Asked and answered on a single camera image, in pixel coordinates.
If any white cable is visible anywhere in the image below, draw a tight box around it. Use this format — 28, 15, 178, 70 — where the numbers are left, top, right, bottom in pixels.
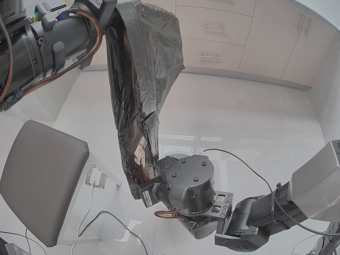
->
77, 172, 100, 237

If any beige cabinet with drawers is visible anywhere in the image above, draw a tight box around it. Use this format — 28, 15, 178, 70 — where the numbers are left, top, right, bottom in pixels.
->
57, 0, 340, 91

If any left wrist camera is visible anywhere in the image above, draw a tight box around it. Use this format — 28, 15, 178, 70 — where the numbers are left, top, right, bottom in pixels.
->
35, 2, 66, 30

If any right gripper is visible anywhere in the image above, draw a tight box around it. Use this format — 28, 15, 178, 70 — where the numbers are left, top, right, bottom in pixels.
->
136, 180, 174, 209

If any grey padded white chair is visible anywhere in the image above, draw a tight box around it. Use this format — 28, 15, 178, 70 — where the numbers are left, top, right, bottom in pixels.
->
0, 100, 123, 248

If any black plastic bag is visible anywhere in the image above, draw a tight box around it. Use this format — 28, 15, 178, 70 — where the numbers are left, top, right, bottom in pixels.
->
105, 0, 185, 200

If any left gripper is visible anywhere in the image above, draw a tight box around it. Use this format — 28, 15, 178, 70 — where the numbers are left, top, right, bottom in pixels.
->
25, 0, 142, 81

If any black cable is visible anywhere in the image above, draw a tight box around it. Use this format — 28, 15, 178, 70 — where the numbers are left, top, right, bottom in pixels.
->
79, 211, 149, 255
199, 148, 340, 236

